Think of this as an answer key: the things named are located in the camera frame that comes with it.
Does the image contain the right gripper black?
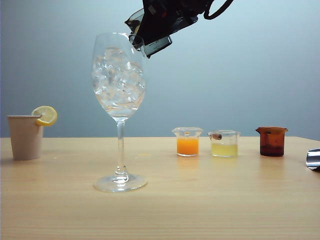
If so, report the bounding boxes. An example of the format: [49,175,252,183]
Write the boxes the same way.
[130,0,210,60]

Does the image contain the smoky grey measuring cup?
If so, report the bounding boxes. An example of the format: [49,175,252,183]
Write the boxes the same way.
[124,8,151,60]

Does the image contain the clear cup with orange juice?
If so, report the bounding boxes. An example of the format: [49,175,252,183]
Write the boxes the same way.
[171,126,204,158]

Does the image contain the beige paper cup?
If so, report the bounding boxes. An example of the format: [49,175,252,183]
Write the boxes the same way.
[6,115,44,161]

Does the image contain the amber glass measuring cup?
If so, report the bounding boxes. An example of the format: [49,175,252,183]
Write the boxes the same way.
[255,126,289,158]

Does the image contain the clear ice cubes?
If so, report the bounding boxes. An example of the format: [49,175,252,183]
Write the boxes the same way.
[91,48,146,113]

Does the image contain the yellow lemon slice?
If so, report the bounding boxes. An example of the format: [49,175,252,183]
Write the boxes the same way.
[31,105,58,127]

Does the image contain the tall clear wine glass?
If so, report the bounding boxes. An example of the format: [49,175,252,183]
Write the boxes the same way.
[91,31,149,193]

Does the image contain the shiny steel ice scoop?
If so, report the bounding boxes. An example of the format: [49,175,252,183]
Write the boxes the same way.
[305,148,320,172]

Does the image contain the black looped wrist cable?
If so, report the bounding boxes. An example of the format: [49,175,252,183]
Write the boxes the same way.
[203,0,235,20]

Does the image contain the clear cup with wooden handle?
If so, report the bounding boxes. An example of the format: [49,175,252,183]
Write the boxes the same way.
[207,129,241,158]

